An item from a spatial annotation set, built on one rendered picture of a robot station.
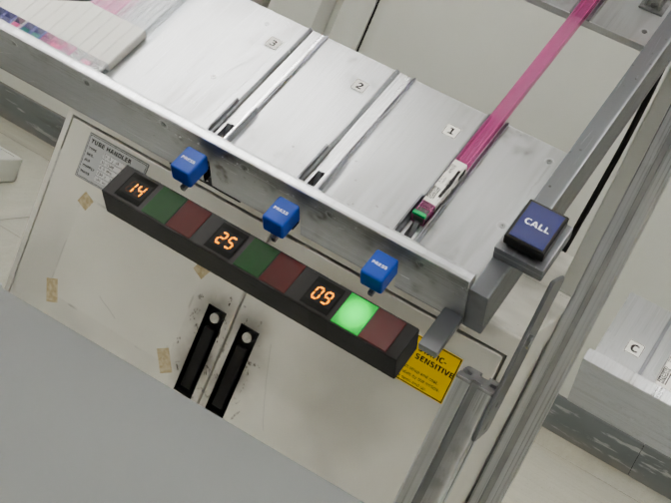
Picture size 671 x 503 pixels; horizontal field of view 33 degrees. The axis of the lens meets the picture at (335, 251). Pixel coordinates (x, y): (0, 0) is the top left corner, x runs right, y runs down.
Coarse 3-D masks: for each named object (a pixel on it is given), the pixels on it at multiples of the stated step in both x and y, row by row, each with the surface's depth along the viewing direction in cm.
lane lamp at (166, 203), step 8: (160, 192) 109; (168, 192) 109; (152, 200) 109; (160, 200) 109; (168, 200) 109; (176, 200) 109; (184, 200) 109; (144, 208) 108; (152, 208) 108; (160, 208) 108; (168, 208) 108; (176, 208) 108; (152, 216) 108; (160, 216) 108; (168, 216) 108
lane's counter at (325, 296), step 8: (320, 280) 104; (312, 288) 103; (320, 288) 103; (328, 288) 103; (336, 288) 103; (304, 296) 102; (312, 296) 102; (320, 296) 102; (328, 296) 102; (336, 296) 102; (312, 304) 102; (320, 304) 102; (328, 304) 102; (328, 312) 102
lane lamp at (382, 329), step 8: (376, 312) 102; (384, 312) 102; (376, 320) 101; (384, 320) 101; (392, 320) 101; (400, 320) 101; (368, 328) 101; (376, 328) 101; (384, 328) 101; (392, 328) 101; (400, 328) 101; (360, 336) 100; (368, 336) 100; (376, 336) 100; (384, 336) 100; (392, 336) 100; (376, 344) 100; (384, 344) 100
